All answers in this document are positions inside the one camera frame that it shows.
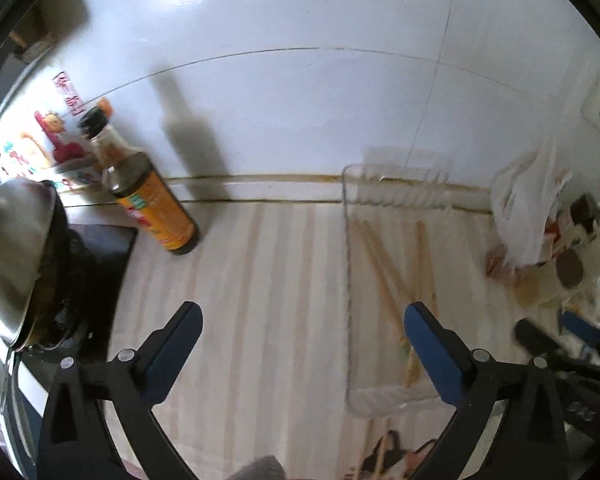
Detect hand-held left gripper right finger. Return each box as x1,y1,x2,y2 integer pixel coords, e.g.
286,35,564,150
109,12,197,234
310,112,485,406
403,301,569,480

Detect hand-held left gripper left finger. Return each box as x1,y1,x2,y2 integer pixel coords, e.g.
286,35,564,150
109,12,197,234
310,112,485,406
36,301,204,480

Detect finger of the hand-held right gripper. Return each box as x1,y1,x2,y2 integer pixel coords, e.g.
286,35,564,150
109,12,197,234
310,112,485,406
514,319,600,380
560,310,600,361

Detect clear plastic utensil tray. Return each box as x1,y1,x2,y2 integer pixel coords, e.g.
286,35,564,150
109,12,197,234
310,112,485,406
341,162,462,418

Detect bundle of wooden chopsticks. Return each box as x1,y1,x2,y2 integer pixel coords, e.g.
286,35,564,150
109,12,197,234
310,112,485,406
359,220,438,390

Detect jar with brown lid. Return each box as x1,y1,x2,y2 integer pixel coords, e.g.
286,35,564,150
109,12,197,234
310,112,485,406
540,249,588,306

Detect striped mat with cat print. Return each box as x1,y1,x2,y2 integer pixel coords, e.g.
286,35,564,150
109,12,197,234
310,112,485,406
97,200,583,480

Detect black gas stove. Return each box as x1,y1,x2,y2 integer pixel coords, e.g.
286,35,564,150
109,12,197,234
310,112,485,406
10,222,139,376

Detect white plastic bag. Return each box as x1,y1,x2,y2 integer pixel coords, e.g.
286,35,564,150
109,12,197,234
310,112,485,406
490,139,574,270

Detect soy sauce bottle orange label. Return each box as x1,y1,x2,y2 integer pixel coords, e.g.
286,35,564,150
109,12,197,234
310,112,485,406
77,105,199,256

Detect grey slipper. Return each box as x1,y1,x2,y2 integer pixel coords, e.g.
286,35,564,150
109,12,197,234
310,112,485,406
227,455,287,480

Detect steel domed pot lid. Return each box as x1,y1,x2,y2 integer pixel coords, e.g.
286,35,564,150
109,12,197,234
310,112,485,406
0,180,59,348

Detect colourful wall stickers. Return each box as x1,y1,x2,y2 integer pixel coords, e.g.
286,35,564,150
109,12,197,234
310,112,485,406
0,70,117,196

